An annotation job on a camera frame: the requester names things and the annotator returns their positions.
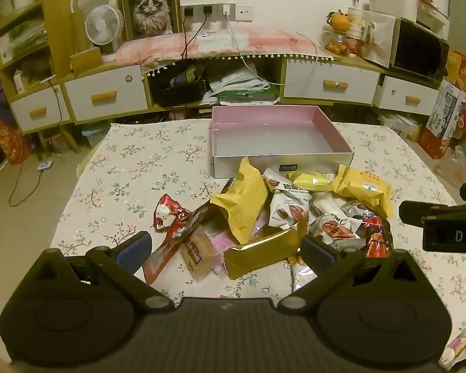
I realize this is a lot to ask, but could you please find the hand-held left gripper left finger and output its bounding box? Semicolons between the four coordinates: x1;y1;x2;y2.
31;231;176;312

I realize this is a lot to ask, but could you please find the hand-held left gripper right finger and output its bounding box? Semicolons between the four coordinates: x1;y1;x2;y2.
279;235;424;311

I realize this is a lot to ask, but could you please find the long dark red packet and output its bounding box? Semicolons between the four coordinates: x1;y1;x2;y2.
141;202;211;285

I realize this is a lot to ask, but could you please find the white walnut snack packet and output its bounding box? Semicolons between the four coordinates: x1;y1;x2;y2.
310;196;364;244

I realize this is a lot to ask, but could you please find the plain white snack packet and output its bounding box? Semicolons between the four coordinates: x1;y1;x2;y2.
290;254;320;293

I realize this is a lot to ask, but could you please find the red and white candy packet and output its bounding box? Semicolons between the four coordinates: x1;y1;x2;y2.
153;194;193;234

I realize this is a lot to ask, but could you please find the white pecan snack packet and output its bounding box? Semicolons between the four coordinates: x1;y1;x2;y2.
268;187;310;230

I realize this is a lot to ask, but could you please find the red snack packet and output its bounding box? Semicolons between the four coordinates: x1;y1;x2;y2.
363;218;394;259

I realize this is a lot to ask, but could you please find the clear packet with brown cake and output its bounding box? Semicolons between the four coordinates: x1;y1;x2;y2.
180;228;220;281

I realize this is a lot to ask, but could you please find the orange-yellow cake packet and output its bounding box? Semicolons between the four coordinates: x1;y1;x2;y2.
332;164;396;219

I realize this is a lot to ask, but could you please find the lemon yellow snack packet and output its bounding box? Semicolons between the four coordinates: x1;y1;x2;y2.
290;171;335;193

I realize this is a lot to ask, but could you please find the small white nut packet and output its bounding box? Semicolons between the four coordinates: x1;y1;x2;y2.
263;167;294;193

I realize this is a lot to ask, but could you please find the pink snack packet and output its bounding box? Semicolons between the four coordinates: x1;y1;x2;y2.
204;221;241;276

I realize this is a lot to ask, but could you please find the large yellow snack packet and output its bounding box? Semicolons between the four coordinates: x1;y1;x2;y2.
210;156;273;246

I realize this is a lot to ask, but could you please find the pink-lined cardboard box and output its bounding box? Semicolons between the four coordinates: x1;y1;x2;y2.
211;105;354;180

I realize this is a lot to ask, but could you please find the clear plastic bag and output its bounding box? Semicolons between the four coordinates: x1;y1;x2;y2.
442;145;466;188

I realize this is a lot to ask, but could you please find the orange cardboard box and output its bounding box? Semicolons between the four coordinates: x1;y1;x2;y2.
417;127;457;160

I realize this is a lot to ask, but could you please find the white printed carton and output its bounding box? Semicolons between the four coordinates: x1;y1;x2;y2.
425;79;466;141

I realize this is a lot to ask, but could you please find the floral tablecloth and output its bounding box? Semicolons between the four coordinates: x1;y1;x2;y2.
50;118;466;362

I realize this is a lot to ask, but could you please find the small white cabinet drawer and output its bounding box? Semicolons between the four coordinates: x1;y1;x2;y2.
373;75;440;117
9;84;65;133

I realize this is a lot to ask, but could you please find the black microwave oven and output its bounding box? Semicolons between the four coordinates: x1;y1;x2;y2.
389;17;450;82

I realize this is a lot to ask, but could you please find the black bag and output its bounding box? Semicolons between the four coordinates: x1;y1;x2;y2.
154;64;211;108

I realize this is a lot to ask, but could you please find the orange patterned bag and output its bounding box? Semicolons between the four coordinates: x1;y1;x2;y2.
0;117;32;164

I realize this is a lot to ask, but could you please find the wide white cabinet drawer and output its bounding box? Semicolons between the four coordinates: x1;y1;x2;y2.
62;64;150;123
281;58;381;106

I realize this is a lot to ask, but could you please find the white printed cover cloth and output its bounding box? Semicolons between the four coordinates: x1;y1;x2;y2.
358;9;397;69

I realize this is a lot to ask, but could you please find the wooden low cabinet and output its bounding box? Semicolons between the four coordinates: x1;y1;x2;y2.
0;27;451;156

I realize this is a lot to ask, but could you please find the pile of papers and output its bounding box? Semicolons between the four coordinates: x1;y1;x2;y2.
207;65;281;104

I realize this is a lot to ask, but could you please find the glass jar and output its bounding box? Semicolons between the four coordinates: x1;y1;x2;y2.
319;30;352;57

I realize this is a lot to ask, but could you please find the stack of paper cups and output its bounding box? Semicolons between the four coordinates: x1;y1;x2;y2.
347;7;365;40

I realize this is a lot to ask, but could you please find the white paper bag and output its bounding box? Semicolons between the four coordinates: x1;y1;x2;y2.
368;0;418;22

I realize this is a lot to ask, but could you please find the orange fruit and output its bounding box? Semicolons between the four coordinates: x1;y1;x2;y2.
330;12;351;32

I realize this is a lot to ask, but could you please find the pink cloth with pompom trim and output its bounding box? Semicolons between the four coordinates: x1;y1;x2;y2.
116;30;337;74

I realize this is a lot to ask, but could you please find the wooden desk organizer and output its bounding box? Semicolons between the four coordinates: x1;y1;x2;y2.
42;0;102;75

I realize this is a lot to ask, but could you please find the small white desk fan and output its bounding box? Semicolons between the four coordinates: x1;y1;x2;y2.
85;5;125;56

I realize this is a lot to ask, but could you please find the wooden open shelf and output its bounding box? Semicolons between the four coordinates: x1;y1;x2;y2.
0;0;63;99

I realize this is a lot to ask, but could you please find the framed cat picture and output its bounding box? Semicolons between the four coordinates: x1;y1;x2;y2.
115;0;181;43

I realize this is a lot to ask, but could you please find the black floor cable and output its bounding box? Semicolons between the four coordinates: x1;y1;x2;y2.
8;81;63;207

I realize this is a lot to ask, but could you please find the black power cable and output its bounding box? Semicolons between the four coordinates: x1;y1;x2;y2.
180;15;208;61

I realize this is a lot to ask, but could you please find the white charger cable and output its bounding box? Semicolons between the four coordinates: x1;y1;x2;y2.
226;15;270;86

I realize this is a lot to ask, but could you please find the wall socket panel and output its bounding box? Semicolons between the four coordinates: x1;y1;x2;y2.
180;2;254;23

